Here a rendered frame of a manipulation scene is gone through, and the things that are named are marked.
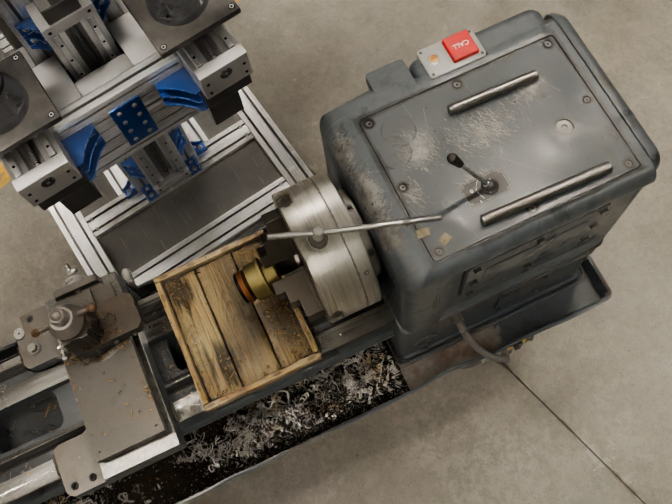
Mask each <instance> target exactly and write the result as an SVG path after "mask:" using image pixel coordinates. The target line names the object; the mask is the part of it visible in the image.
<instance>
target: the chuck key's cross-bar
mask: <svg viewBox="0 0 672 504"><path fill-rule="evenodd" d="M438 220H442V215H441V214H435V215H428V216H421V217H414V218H406V219H399V220H392V221H385V222H377V223H370V224H363V225H356V226H348V227H341V228H330V229H324V235H332V234H342V233H350V232H357V231H365V230H372V229H379V228H387V227H394V226H401V225H409V224H416V223H424V222H431V221H438ZM309 236H314V235H313V230H307V231H296V232H284V233H273V234H267V240H275V239H287V238H298V237H309Z"/></svg>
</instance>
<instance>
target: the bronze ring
mask: <svg viewBox="0 0 672 504"><path fill-rule="evenodd" d="M281 279H282V276H281V274H280V272H279V270H278V268H277V266H276V265H275V264H274V265H272V266H269V267H267V268H264V266H263V264H262V263H261V262H260V261H259V259H258V258H254V261H253V262H251V263H249V264H247V265H245V266H243V271H241V270H240V271H238V272H236V273H235V274H233V280H234V283H235V285H236V287H237V289H238V291H239V293H240V295H241V297H242V298H243V300H244V301H245V302H246V303H247V304H249V303H252V302H254V301H256V299H257V298H258V299H259V300H262V299H264V298H266V297H268V296H270V295H272V296H274V295H276V293H275V290H274V288H273V285H272V283H275V282H277V281H279V280H281Z"/></svg>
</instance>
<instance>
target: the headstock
mask: <svg viewBox="0 0 672 504"><path fill-rule="evenodd" d="M474 34H475V35H476V37H477V39H478V40H479V42H480V43H481V45H482V46H483V48H484V50H485V51H486V56H484V57H481V58H479V59H477V60H475V61H473V62H470V63H468V64H466V65H464V66H461V67H459V68H457V69H455V70H452V71H450V72H448V73H446V74H443V75H441V76H439V77H437V78H434V79H431V78H430V76H429V75H428V73H427V71H426V70H425V68H424V66H423V64H422V63H421V61H420V60H419V59H416V60H414V61H413V62H412V63H411V65H410V67H409V71H410V73H411V75H412V77H413V78H414V80H415V82H416V84H414V85H409V86H407V85H400V84H394V85H392V86H390V87H388V88H385V89H383V90H381V91H379V92H377V93H374V92H373V90H368V91H366V92H364V93H362V94H360V95H359V96H357V97H355V98H353V99H351V100H349V101H348V102H346V103H344V104H342V105H340V106H339V107H337V108H335V109H333V110H331V111H329V112H328V113H326V114H324V115H322V117H321V119H320V132H321V137H322V143H323V148H324V154H325V159H326V165H327V170H328V176H329V179H330V180H331V182H332V183H333V185H334V186H335V188H336V190H337V191H338V190H341V189H343V190H345V191H346V193H347V194H348V195H349V196H350V198H351V199H352V200H353V201H354V203H355V205H356V206H357V208H358V210H359V211H360V213H361V215H362V217H363V219H364V221H365V223H366V224H370V223H377V222H385V221H392V220H399V219H406V218H414V217H421V216H428V215H435V214H441V215H442V220H438V221H431V222H424V223H416V224H410V225H409V226H408V227H407V228H405V227H404V226H403V225H401V226H394V227H387V228H379V229H372V230H369V232H370V234H371V236H372V239H373V241H374V244H375V246H376V249H377V252H378V255H379V259H380V265H381V269H382V273H381V274H380V275H378V276H377V279H378V282H379V285H380V288H381V289H382V291H383V293H384V295H385V297H386V299H387V301H388V303H389V305H390V307H391V309H392V311H393V313H394V315H395V317H396V319H397V320H398V323H399V325H400V326H401V327H402V328H403V329H404V330H405V331H408V332H412V333H414V332H419V331H421V330H423V329H426V328H428V327H430V326H432V325H434V324H436V323H437V322H438V321H439V320H440V318H441V317H442V315H443V313H444V312H445V311H446V310H447V309H449V308H451V307H453V306H455V305H457V304H459V303H461V302H463V301H465V300H468V299H470V298H472V297H474V296H476V295H478V294H480V293H482V292H484V291H487V290H489V289H491V288H493V287H495V286H497V285H499V284H501V283H503V282H505V281H508V280H510V279H512V278H514V277H516V276H518V275H520V274H522V273H524V272H527V271H529V270H531V269H533V268H535V267H537V266H539V265H541V264H543V263H546V262H548V261H550V260H552V259H554V258H556V257H558V256H560V255H562V254H564V253H567V252H569V251H571V250H573V249H575V248H577V247H579V246H581V245H583V244H586V243H588V242H590V241H592V240H594V239H596V238H598V237H600V236H602V235H605V234H606V233H607V232H609V231H610V230H611V228H612V227H613V226H614V225H615V223H616V222H617V221H618V219H619V218H620V217H621V215H622V214H623V213H624V212H625V210H626V209H627V208H628V206H629V205H630V204H631V202H632V201H633V200H634V199H635V197H636V196H637V195H638V193H639V192H640V191H641V189H642V188H643V187H644V186H647V185H649V184H651V183H653V182H654V181H655V180H656V177H657V173H656V170H657V168H658V167H659V164H660V154H659V151H658V149H657V147H656V146H655V144H654V143H653V141H652V140H651V138H650V137H649V136H648V134H647V133H646V131H645V130H644V128H643V127H642V125H641V124H640V123H639V121H638V120H637V118H636V117H635V115H634V114H633V112H632V111H631V110H630V108H629V107H628V105H627V104H626V102H625V101H624V100H623V98H622V97H621V95H620V94H619V92H618V91H617V89H616V88H615V87H614V85H613V84H612V82H611V81H610V79H609V78H608V76H607V75H606V74H605V72H604V71H603V69H602V68H601V66H600V65H599V64H598V62H597V61H596V59H595V58H594V56H593V55H592V53H591V52H590V51H589V49H588V48H587V46H586V45H585V43H584V42H583V40H582V39H581V38H580V36H579V35H578V33H577V32H576V30H575V29H574V28H573V26H572V25H571V23H570V22H569V20H568V19H567V18H566V17H565V16H563V15H560V14H557V13H550V14H547V15H546V16H545V17H544V18H543V17H542V15H541V14H540V13H539V12H537V11H536V10H526V11H523V12H521V13H519V14H517V15H514V16H512V17H510V18H508V19H505V20H503V21H501V22H499V23H496V24H494V25H492V26H490V27H487V28H485V29H483V30H481V31H478V32H476V33H474ZM532 70H536V71H537V73H538V76H539V78H538V80H535V81H533V82H531V83H528V84H526V85H523V86H521V87H519V88H516V89H514V90H511V91H509V92H507V93H504V94H502V95H499V96H497V97H495V98H492V99H490V100H487V101H485V102H483V103H480V104H478V105H475V106H473V107H471V108H468V109H466V110H463V111H461V112H459V113H456V114H454V115H450V114H449V112H448V109H447V106H448V105H450V104H453V103H455V102H457V101H460V100H462V99H465V98H467V97H469V96H472V95H474V94H477V93H479V92H481V91H484V90H486V89H489V88H491V87H493V86H496V85H498V84H501V83H503V82H506V81H508V80H510V79H513V78H515V77H518V76H520V75H522V74H525V73H527V72H530V71H532ZM450 153H455V154H457V155H458V156H459V157H460V159H461V160H462V161H463V162H464V164H465V165H466V166H468V167H469V168H470V169H472V170H473V171H474V172H476V173H477V174H478V175H480V176H481V177H482V178H483V179H488V178H492V179H495V180H496V181H497V182H498V184H499V189H498V191H497V192H496V193H495V194H492V195H489V194H486V193H484V192H483V191H482V189H481V184H482V183H481V182H479V181H478V180H477V179H475V178H474V177H473V176H471V175H470V174H469V173H467V172H466V171H465V170H463V169H462V168H458V167H456V166H454V165H452V164H450V163H449V162H448V161H447V156H448V155H449V154H450ZM607 161H608V162H609V163H610V164H611V165H612V172H609V173H607V174H605V175H602V176H600V177H598V178H595V179H593V180H591V181H588V182H586V183H584V184H581V185H579V186H577V187H574V188H572V189H570V190H567V191H565V192H563V193H560V194H558V195H556V196H553V197H551V198H549V199H546V200H544V201H542V202H539V203H537V204H534V205H532V206H530V207H527V208H525V209H523V210H520V211H518V212H516V213H513V214H511V215H509V216H506V217H504V218H502V219H499V220H497V221H495V222H492V223H490V224H488V225H485V226H484V225H483V224H482V223H481V221H480V215H483V214H485V213H487V212H490V211H492V210H494V209H497V208H499V207H501V206H504V205H506V204H508V203H511V202H513V201H516V200H518V199H520V198H523V197H525V196H527V195H530V194H532V193H534V192H537V191H539V190H541V189H544V188H546V187H548V186H551V185H553V184H555V183H558V182H560V181H562V180H565V179H567V178H569V177H572V176H574V175H577V174H579V173H581V172H584V171H586V170H588V169H591V168H593V167H595V166H598V165H600V164H602V163H605V162H607ZM332 170H333V171H332ZM427 227H428V229H429V231H430V232H431V235H430V236H427V237H423V238H421V239H418V238H417V234H416V232H415V231H416V230H419V229H423V228H427ZM414 232H415V233H414ZM444 233H448V235H450V236H452V238H451V240H450V241H449V242H448V243H447V245H446V246H445V245H444V244H443V245H444V246H443V245H442V243H441V242H440V241H438V240H439V239H440V237H441V236H442V235H443V234H444ZM437 241H438V242H437ZM386 294H387V295H386ZM400 297H401V298H400Z"/></svg>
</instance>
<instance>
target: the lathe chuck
mask: <svg viewBox="0 0 672 504"><path fill-rule="evenodd" d="M285 196H286V197H289V198H290V200H291V202H292V203H291V206H289V207H287V208H285V207H282V208H280V212H281V214H282V217H283V219H284V221H285V224H286V226H287V228H288V231H289V232H296V231H307V230H313V228H314V227H315V226H316V225H320V226H322V227H323V228H324V229H330V228H337V226H336V224H335V221H334V219H333V217H332V215H331V214H330V212H329V210H328V208H327V206H326V204H325V202H324V200H323V198H322V197H321V195H320V193H319V191H318V190H317V188H316V187H315V185H314V184H313V182H312V181H311V180H310V179H309V178H307V179H305V180H303V181H300V182H298V183H296V184H294V185H292V186H289V187H287V188H285V189H283V190H281V191H278V192H276V193H274V194H272V196H271V197H272V200H273V203H274V205H275V208H278V206H277V204H276V202H277V201H280V200H281V198H283V197H285ZM278 209H279V208H278ZM292 240H293V242H294V245H295V247H296V249H297V251H298V253H299V255H300V258H301V260H302V262H303V264H304V266H302V269H306V271H307V273H308V275H309V277H310V279H311V282H312V284H313V286H314V288H315V290H316V292H317V294H318V296H319V298H320V300H321V302H322V305H323V307H324V309H325V312H326V315H325V316H326V317H327V319H328V321H329V322H330V323H334V322H336V321H338V320H340V319H343V318H345V317H347V316H349V315H351V314H353V313H355V312H357V311H360V310H362V309H364V308H366V307H367V306H368V303H367V298H366V295H365V292H364V289H363V286H362V283H361V281H360V278H359V275H358V273H357V270H356V268H355V265H354V263H353V261H352V258H351V256H350V254H349V251H348V249H347V247H346V245H345V243H344V240H343V238H342V236H341V234H332V235H326V242H325V244H324V245H323V246H320V247H316V246H314V245H312V244H311V242H310V236H309V237H298V238H292ZM337 311H339V312H340V311H341V313H342V315H340V316H339V317H337V318H333V319H331V320H329V317H328V316H332V315H334V314H333V313H335V312H337ZM327 315H328V316H327Z"/></svg>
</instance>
